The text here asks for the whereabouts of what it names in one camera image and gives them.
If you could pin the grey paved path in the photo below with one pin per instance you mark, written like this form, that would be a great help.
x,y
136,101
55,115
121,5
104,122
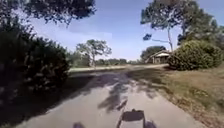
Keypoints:
x,y
100,115

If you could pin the dry brown grass ground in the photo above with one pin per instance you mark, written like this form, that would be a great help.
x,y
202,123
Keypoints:
x,y
196,90

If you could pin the overhanging dark tree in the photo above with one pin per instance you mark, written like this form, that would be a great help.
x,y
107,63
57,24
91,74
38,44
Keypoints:
x,y
60,8

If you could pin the round dark tree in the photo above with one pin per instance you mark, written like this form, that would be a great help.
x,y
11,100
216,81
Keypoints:
x,y
150,50

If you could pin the tall pale-trunk tree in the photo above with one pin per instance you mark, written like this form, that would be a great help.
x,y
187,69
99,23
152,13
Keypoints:
x,y
163,13

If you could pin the distant row of trees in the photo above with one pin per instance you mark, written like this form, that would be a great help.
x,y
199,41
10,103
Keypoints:
x,y
115,61

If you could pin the large dark bush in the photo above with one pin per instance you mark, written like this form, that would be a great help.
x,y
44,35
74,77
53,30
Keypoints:
x,y
30,63

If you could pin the open shelter building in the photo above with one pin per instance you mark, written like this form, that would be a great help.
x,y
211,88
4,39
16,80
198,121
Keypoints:
x,y
159,57

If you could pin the large green bush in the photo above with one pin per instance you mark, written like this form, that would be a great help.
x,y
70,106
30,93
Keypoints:
x,y
196,55

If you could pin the pale road strip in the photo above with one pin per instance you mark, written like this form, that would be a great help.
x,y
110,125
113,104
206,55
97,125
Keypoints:
x,y
100,68

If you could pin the spreading lone tree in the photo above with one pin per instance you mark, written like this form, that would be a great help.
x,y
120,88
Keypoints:
x,y
93,48

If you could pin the tall dark-crown tree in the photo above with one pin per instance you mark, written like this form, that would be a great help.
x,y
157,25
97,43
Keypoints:
x,y
200,25

